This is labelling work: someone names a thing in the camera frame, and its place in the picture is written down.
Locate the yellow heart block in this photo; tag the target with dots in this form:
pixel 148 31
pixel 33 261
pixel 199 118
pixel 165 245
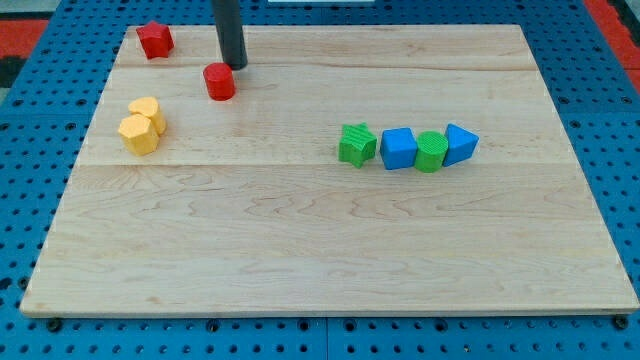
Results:
pixel 150 108

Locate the green star block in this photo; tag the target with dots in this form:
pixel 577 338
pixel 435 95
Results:
pixel 357 144

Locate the yellow hexagon block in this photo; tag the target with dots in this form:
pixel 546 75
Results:
pixel 138 135

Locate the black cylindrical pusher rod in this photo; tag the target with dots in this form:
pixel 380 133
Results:
pixel 229 28

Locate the green cylinder block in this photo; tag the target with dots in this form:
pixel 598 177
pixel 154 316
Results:
pixel 432 147

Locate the blue triangle block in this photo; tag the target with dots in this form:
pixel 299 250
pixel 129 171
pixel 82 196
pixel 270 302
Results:
pixel 461 144

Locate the blue cube block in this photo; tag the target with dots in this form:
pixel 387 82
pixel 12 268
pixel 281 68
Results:
pixel 398 148

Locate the red cylinder block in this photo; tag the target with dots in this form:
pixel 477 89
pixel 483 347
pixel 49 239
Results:
pixel 219 81

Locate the light wooden board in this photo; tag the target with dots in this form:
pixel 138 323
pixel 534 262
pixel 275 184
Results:
pixel 244 209

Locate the red star block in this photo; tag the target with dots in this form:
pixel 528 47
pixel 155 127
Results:
pixel 156 40

